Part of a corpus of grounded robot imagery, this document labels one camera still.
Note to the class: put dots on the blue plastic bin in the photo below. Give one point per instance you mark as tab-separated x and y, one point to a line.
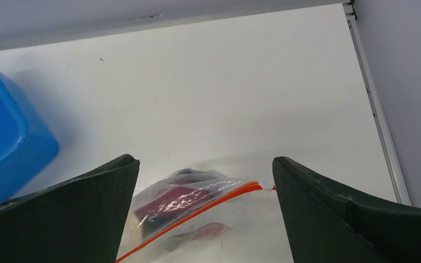
27	145

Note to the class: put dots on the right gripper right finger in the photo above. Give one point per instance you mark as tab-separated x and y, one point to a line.
327	221

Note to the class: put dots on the purple sweet potato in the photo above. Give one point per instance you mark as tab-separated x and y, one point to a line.
172	202

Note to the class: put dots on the clear zip top bag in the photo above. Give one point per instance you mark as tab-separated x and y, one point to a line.
242	223

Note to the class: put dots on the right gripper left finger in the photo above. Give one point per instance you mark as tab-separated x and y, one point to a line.
79	220

